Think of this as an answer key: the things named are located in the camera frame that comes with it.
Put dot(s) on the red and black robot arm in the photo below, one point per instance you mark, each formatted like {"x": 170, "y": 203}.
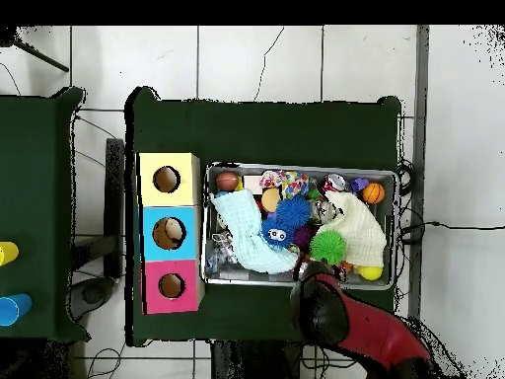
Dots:
{"x": 375, "y": 331}

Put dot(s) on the wooden box with three holes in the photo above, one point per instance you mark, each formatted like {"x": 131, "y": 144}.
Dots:
{"x": 185, "y": 197}

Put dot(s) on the light blue quilted cloth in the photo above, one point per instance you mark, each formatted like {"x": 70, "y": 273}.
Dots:
{"x": 244, "y": 225}

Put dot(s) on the brown toy football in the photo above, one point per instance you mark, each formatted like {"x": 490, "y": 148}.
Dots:
{"x": 227, "y": 181}

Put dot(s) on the blue spiky rubber ball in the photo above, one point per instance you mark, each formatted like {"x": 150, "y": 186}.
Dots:
{"x": 292, "y": 211}

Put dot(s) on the colourful patterned cloth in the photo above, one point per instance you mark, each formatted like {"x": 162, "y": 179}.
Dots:
{"x": 294, "y": 183}

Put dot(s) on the dark green table cloth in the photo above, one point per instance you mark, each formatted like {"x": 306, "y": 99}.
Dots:
{"x": 256, "y": 134}
{"x": 35, "y": 177}

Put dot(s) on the green spiky rubber ball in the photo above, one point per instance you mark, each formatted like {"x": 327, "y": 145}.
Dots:
{"x": 327, "y": 248}

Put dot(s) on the red soda can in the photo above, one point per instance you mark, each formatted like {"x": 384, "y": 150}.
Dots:
{"x": 335, "y": 182}

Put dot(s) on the cream quilted cloth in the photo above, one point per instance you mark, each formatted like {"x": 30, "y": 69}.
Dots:
{"x": 355, "y": 233}

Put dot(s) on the orange toy basketball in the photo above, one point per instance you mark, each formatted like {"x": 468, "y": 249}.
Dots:
{"x": 373, "y": 193}

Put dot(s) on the yellow ball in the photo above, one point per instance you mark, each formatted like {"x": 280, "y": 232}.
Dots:
{"x": 370, "y": 273}

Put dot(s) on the black metal stand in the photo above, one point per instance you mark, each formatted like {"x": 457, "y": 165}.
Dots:
{"x": 114, "y": 197}

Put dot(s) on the yellow cylinder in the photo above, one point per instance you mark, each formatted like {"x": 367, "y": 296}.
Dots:
{"x": 8, "y": 253}

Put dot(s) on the blue cylinder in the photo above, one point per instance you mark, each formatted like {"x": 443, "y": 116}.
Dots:
{"x": 14, "y": 310}

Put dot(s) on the black tripod leg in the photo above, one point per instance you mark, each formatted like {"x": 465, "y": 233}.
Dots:
{"x": 39, "y": 57}

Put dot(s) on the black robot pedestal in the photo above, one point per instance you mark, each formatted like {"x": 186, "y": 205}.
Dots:
{"x": 252, "y": 363}

